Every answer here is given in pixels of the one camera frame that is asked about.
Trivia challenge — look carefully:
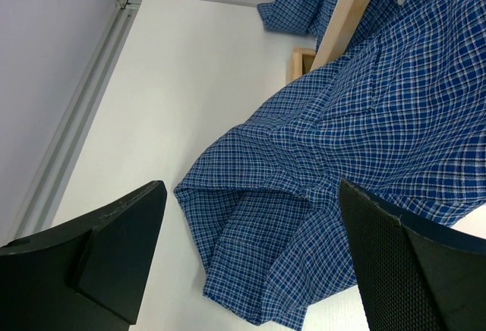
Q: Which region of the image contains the blue plaid shirt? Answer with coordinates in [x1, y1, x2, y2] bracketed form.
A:
[174, 0, 485, 329]

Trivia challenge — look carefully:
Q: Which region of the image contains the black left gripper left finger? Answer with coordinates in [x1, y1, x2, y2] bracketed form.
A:
[1, 181, 167, 330]

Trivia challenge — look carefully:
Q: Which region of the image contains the wooden clothes rack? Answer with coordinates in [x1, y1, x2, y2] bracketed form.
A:
[286, 0, 370, 84]

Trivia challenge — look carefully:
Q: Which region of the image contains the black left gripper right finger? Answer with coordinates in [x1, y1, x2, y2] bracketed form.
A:
[339, 179, 485, 330]

